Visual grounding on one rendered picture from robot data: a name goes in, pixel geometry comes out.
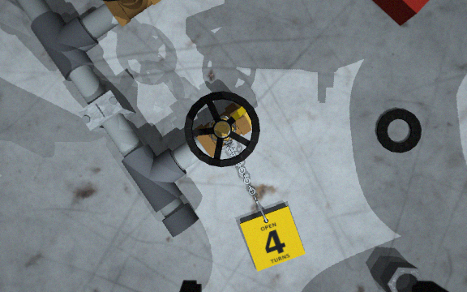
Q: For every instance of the yellow tag on silver chain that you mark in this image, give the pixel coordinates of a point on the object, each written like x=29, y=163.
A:
x=274, y=241

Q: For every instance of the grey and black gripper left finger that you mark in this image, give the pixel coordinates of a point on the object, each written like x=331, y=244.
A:
x=190, y=286

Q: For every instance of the black flat ring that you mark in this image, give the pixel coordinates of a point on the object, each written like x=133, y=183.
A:
x=415, y=130

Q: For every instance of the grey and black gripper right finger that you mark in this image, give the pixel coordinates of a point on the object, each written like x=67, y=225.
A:
x=427, y=286

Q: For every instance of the dark red rectangular block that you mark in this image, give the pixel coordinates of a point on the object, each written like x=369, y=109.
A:
x=401, y=10

